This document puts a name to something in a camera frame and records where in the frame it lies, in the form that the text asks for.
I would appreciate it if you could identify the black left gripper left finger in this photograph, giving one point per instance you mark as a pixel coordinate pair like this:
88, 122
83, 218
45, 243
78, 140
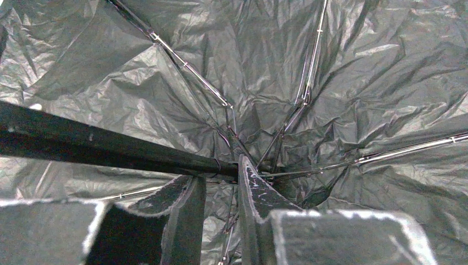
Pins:
163, 228

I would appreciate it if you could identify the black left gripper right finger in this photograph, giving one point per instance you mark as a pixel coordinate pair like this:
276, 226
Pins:
276, 231

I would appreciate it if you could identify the lilac folding umbrella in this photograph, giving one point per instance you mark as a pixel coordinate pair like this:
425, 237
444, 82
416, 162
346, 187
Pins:
311, 84

